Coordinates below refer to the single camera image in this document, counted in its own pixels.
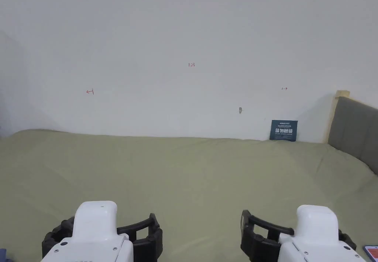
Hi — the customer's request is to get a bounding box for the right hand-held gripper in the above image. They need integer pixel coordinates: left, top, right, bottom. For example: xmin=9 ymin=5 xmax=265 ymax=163
xmin=240 ymin=204 xmax=367 ymax=262

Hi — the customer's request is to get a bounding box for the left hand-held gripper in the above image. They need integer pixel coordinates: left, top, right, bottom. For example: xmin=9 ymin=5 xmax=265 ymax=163
xmin=41 ymin=200 xmax=164 ymax=262

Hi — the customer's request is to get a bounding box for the black phone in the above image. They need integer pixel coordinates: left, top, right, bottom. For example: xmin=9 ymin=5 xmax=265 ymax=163
xmin=363 ymin=245 xmax=378 ymax=261

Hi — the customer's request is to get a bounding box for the bed with pale green sheet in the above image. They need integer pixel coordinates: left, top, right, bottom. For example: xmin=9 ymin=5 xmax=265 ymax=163
xmin=0 ymin=129 xmax=378 ymax=262

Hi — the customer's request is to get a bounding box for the dark blue printed card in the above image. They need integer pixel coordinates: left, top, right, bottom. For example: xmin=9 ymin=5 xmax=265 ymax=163
xmin=269 ymin=120 xmax=299 ymax=142

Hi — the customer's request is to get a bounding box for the grey padded headboard, wooden frame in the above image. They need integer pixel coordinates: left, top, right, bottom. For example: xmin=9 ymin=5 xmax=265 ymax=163
xmin=324 ymin=90 xmax=378 ymax=176

